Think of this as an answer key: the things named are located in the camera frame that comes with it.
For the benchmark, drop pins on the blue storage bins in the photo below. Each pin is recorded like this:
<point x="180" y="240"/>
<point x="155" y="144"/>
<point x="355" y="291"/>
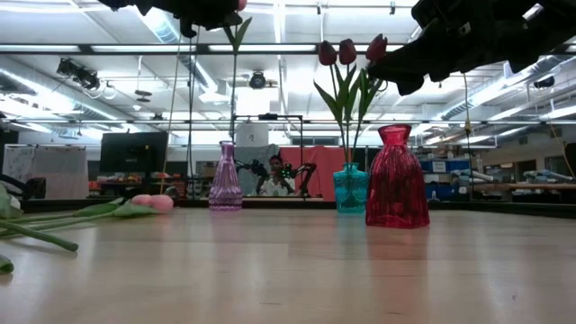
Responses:
<point x="450" y="191"/>

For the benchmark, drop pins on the black dome ceiling camera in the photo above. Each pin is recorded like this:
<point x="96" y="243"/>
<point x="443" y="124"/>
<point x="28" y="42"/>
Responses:
<point x="257" y="81"/>

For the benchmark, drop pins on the teal glass vase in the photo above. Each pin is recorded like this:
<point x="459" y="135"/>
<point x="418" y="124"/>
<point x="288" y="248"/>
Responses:
<point x="351" y="191"/>

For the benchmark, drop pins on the purple ribbed glass vase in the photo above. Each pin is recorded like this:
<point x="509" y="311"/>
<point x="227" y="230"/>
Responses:
<point x="225" y="189"/>

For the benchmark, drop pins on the black monitor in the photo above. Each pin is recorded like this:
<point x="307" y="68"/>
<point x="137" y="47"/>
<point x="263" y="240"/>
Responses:
<point x="135" y="153"/>

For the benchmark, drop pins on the red ribbed glass vase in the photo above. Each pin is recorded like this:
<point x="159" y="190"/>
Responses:
<point x="397" y="189"/>

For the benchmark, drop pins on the black chair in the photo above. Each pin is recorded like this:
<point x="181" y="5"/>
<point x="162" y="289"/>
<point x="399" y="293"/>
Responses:
<point x="36" y="186"/>

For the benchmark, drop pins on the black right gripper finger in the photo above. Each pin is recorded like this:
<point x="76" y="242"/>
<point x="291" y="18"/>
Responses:
<point x="410" y="87"/>
<point x="414" y="63"/>

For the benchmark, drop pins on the person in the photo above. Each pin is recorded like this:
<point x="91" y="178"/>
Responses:
<point x="275" y="186"/>

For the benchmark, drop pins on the black overhead bar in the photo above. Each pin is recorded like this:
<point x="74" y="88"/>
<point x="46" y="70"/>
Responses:
<point x="202" y="48"/>

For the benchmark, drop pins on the white partition board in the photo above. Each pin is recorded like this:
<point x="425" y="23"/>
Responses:
<point x="54" y="168"/>

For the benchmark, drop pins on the black metal frame stand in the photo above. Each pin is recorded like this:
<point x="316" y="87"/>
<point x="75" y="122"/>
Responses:
<point x="267" y="117"/>

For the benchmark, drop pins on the dark red artificial tulip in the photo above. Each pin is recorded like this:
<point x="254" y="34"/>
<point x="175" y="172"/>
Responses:
<point x="377" y="47"/>
<point x="347" y="51"/>
<point x="327" y="53"/>

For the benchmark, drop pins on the black background robot arm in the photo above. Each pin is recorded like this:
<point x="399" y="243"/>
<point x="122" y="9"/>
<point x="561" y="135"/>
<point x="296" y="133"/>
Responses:
<point x="308" y="173"/>
<point x="256" y="167"/>

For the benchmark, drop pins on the black long ceiling camera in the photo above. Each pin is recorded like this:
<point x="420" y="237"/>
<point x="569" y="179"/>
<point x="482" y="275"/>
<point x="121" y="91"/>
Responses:
<point x="78" y="74"/>

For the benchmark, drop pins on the black table frame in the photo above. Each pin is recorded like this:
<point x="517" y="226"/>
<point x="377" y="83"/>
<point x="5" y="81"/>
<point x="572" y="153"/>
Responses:
<point x="495" y="209"/>

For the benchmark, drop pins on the background wooden table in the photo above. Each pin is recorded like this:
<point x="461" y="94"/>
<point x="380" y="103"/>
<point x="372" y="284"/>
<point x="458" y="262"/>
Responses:
<point x="540" y="185"/>

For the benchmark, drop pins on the red cloth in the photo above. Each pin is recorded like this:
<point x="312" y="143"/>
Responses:
<point x="321" y="173"/>

